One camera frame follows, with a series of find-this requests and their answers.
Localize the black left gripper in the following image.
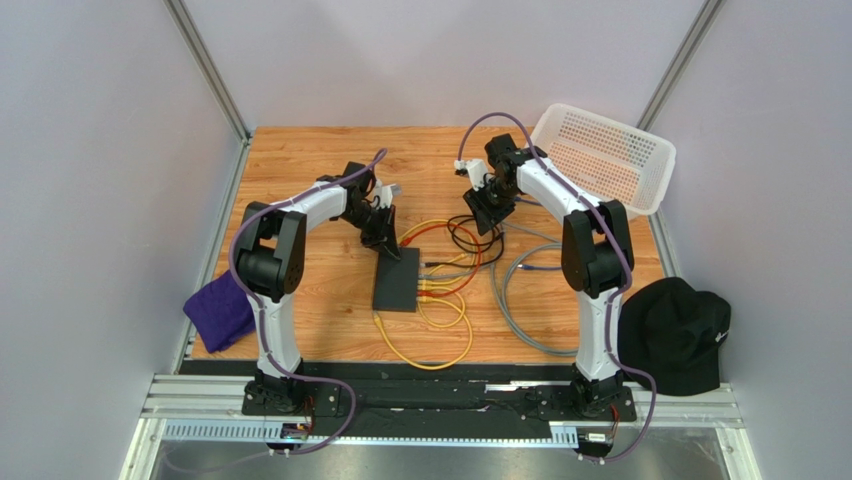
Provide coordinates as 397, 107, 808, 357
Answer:
339, 203, 401, 261

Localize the red ethernet cable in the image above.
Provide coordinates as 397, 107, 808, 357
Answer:
397, 222, 483, 299

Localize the black network switch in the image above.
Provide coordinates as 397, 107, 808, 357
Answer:
372, 247, 421, 312

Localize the grey ethernet cable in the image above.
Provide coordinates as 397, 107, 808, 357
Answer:
419, 222, 580, 359

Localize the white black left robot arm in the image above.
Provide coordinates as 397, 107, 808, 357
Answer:
228, 156, 402, 388

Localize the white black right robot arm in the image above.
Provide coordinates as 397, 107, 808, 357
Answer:
454, 134, 632, 398

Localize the white perforated plastic basket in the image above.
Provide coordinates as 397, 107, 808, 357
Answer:
531, 103, 676, 218

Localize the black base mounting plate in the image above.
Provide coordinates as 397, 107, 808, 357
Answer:
178, 360, 637, 440

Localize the purple cloth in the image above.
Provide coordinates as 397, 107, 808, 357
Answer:
183, 272, 255, 353

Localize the black bucket hat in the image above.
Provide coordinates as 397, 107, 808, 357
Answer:
617, 277, 732, 397

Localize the black ethernet cable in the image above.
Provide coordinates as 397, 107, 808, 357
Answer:
420, 214, 506, 270

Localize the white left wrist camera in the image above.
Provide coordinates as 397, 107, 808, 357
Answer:
370, 184, 402, 209

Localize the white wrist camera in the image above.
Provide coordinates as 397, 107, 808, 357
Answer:
453, 158, 493, 192
370, 184, 402, 209

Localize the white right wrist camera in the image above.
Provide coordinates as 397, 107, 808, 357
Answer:
453, 158, 493, 192

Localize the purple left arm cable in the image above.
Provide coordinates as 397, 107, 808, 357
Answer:
162, 147, 389, 461

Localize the aluminium frame rail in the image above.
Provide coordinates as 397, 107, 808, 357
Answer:
121, 361, 761, 479

